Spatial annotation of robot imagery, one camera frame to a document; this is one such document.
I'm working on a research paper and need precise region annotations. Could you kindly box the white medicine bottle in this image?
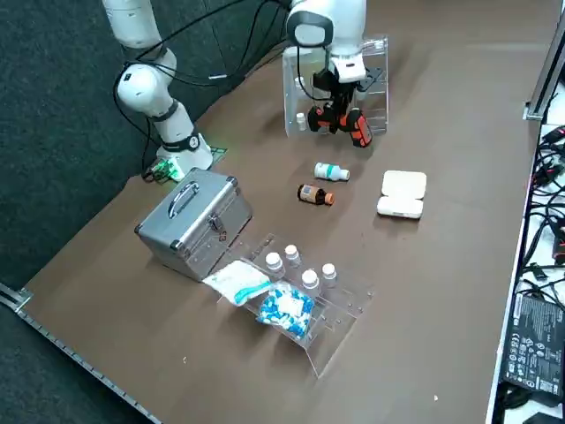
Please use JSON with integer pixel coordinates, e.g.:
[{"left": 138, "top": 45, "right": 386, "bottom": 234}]
[{"left": 313, "top": 162, "right": 351, "bottom": 182}]

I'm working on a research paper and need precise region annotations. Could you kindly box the brown medicine bottle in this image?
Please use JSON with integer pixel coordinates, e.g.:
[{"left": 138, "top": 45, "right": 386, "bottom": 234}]
[{"left": 298, "top": 184, "right": 335, "bottom": 207}]

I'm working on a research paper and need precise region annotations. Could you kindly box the black power adapter with labels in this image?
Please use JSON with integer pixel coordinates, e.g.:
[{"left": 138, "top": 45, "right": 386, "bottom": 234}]
[{"left": 501, "top": 293, "right": 565, "bottom": 395}]

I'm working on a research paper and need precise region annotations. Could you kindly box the clear acrylic stepped shelf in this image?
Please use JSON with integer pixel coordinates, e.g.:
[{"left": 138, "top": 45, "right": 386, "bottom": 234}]
[
  {"left": 282, "top": 34, "right": 390, "bottom": 139},
  {"left": 202, "top": 232, "right": 375, "bottom": 380}
]

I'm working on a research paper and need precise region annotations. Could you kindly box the open white pill box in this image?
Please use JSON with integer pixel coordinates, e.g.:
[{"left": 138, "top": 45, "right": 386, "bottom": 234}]
[{"left": 376, "top": 170, "right": 428, "bottom": 221}]

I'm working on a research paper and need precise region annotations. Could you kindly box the green circuit board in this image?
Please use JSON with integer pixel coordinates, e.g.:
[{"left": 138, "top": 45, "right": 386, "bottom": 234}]
[{"left": 149, "top": 158, "right": 185, "bottom": 183}]

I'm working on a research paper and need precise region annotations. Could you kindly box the large white-capped clear bottle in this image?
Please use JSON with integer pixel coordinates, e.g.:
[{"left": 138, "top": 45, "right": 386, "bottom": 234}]
[
  {"left": 300, "top": 269, "right": 320, "bottom": 295},
  {"left": 264, "top": 252, "right": 284, "bottom": 277}
]

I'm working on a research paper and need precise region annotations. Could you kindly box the silver aluminium case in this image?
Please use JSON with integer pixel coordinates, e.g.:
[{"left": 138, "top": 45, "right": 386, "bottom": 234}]
[{"left": 134, "top": 167, "right": 253, "bottom": 283}]

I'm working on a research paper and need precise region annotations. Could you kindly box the white packet with teal strip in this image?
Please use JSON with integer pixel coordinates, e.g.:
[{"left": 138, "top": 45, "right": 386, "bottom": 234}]
[{"left": 201, "top": 259, "right": 271, "bottom": 307}]

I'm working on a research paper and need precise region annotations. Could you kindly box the blue white capsule packet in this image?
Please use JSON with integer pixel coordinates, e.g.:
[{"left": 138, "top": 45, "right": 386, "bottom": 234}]
[{"left": 255, "top": 282, "right": 318, "bottom": 341}]

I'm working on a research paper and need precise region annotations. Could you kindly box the black red plug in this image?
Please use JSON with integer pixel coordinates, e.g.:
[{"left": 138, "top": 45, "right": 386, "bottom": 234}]
[{"left": 550, "top": 229, "right": 565, "bottom": 262}]

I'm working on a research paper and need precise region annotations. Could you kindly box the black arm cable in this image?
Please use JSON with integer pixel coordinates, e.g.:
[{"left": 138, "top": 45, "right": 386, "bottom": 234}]
[{"left": 117, "top": 0, "right": 292, "bottom": 178}]

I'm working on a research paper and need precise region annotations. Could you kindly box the aluminium profile post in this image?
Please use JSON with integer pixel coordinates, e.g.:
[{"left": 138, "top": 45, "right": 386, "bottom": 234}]
[{"left": 524, "top": 26, "right": 565, "bottom": 121}]

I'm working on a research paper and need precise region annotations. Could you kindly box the aluminium table edge rail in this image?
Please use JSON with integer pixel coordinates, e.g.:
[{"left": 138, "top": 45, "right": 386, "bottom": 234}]
[{"left": 0, "top": 282, "right": 162, "bottom": 424}]

